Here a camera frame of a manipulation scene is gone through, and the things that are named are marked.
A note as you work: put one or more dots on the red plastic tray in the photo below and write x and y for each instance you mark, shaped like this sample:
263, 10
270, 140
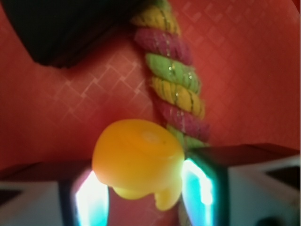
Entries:
246, 52

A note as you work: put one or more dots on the multicolour twisted rope toy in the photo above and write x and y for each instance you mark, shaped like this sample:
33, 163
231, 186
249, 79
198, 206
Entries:
173, 77

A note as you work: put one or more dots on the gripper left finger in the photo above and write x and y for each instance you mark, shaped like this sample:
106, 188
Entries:
64, 193

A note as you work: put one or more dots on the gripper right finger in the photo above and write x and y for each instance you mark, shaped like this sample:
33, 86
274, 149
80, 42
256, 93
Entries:
241, 185

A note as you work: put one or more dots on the black square block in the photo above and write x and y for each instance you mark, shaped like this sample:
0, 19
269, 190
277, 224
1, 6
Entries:
60, 33

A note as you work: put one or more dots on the yellow rubber duck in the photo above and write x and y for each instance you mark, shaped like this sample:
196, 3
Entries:
137, 158

